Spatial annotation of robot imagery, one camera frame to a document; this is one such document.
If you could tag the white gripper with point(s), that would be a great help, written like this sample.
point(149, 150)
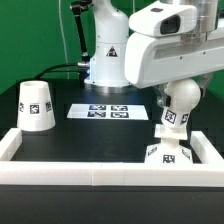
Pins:
point(154, 61)

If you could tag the white lamp bulb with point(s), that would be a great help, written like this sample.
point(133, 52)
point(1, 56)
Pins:
point(184, 96)

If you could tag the white lamp base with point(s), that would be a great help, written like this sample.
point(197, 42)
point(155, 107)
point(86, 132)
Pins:
point(168, 150)

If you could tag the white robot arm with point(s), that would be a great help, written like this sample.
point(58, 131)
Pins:
point(107, 65)

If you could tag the white lamp shade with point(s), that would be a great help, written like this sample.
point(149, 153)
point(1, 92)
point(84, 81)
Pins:
point(35, 109)

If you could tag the white marker sheet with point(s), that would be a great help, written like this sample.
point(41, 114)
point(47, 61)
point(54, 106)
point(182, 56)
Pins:
point(107, 111)

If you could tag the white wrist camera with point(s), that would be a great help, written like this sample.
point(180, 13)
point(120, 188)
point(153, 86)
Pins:
point(161, 19)

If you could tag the white U-shaped frame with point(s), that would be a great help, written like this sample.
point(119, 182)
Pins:
point(208, 173)

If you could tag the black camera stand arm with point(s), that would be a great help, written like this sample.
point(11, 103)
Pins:
point(77, 7)

